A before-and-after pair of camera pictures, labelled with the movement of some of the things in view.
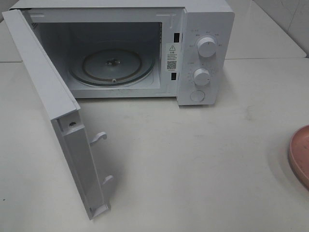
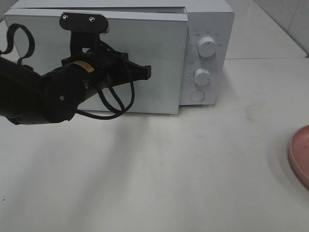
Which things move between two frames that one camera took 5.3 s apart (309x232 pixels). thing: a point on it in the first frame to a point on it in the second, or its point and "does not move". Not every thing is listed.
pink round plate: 298,153 does not move
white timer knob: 202,77 does not move
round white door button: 197,95 does not move
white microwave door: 64,112 to 156,37
